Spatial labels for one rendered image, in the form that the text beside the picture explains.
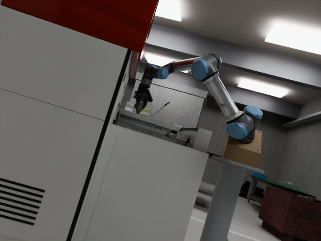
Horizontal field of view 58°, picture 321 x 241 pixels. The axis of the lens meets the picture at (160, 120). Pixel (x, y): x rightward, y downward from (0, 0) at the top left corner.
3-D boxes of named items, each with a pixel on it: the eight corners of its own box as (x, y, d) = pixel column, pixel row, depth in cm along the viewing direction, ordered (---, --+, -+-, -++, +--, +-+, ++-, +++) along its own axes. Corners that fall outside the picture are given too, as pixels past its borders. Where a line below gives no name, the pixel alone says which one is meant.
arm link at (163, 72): (171, 65, 200) (159, 64, 207) (160, 70, 193) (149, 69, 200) (173, 75, 203) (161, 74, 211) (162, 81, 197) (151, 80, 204)
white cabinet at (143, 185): (66, 261, 163) (110, 123, 169) (87, 213, 259) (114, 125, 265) (173, 287, 171) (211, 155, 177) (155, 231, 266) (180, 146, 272)
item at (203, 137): (192, 148, 182) (198, 127, 183) (176, 144, 236) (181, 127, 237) (206, 152, 183) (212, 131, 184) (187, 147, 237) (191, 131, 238)
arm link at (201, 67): (259, 127, 174) (212, 49, 172) (247, 138, 165) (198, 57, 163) (243, 132, 184) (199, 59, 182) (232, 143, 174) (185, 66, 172)
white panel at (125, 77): (104, 120, 150) (128, 48, 152) (111, 124, 230) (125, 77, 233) (110, 122, 150) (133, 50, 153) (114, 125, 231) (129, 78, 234)
